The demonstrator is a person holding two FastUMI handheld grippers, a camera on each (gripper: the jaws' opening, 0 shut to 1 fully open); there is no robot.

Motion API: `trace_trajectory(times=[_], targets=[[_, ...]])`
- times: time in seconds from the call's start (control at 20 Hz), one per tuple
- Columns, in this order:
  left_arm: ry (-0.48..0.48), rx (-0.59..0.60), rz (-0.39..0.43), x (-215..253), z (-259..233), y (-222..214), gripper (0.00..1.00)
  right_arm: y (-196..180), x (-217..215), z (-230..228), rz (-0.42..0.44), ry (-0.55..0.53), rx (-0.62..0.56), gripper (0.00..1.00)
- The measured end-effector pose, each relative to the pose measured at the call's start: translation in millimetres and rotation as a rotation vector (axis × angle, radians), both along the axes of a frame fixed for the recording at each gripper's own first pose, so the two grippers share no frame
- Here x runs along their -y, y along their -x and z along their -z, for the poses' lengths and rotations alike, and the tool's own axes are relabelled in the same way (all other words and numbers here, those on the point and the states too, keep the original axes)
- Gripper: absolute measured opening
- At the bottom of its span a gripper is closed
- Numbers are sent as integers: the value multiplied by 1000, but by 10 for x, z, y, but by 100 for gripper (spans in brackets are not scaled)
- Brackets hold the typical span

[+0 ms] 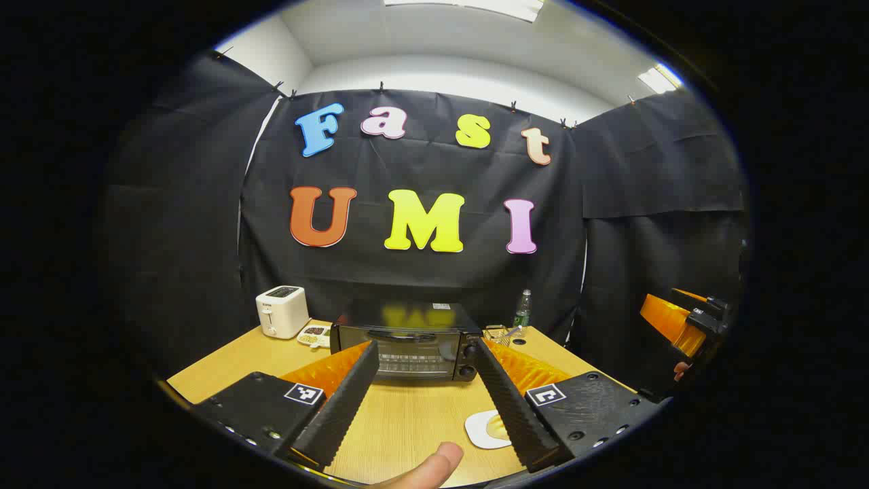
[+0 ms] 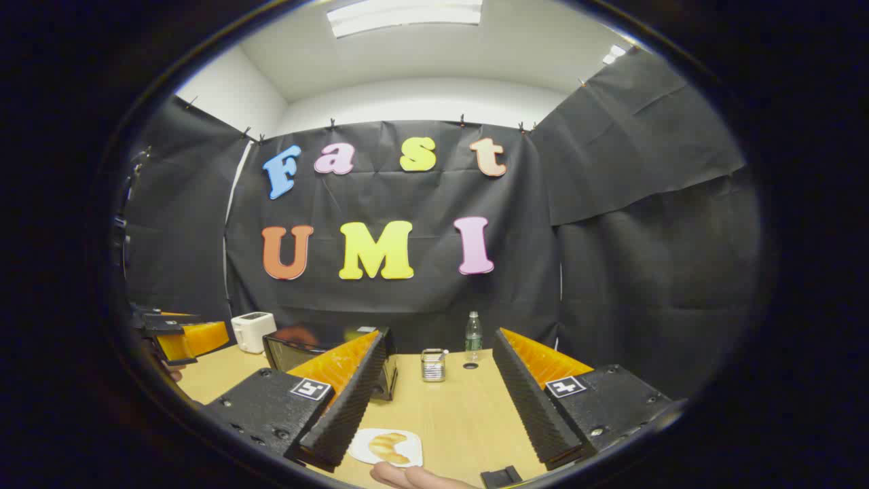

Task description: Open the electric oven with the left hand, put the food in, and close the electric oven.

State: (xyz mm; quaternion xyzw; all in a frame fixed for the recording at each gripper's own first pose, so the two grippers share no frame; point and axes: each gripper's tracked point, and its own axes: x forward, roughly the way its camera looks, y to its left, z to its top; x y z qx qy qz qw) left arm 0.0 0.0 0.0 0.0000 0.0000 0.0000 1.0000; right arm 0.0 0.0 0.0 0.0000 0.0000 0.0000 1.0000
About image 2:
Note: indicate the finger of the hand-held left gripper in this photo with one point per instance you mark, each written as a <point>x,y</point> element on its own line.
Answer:
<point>197,338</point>
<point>166,322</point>

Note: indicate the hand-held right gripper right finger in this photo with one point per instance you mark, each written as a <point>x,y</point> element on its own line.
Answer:
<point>526,407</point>

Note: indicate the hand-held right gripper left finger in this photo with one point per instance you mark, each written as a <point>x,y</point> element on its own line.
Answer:
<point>353,407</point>

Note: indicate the golden croissant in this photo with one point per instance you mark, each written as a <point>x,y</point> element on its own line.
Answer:
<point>387,447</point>

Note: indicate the black electric oven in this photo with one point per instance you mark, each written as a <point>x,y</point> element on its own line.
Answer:
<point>292,350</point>

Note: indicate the white square plate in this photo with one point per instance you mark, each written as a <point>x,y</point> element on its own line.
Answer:
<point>360,448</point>

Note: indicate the white toaster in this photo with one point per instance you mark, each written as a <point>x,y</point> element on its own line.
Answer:
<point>252,331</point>

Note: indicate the clear water bottle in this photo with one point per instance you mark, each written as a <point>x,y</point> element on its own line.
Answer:
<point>473,339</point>

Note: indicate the black backdrop cloth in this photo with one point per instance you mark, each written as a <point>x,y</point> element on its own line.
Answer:
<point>380,197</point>

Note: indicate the ceiling light panel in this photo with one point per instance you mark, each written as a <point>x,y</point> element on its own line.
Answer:
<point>614,54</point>
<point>404,15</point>

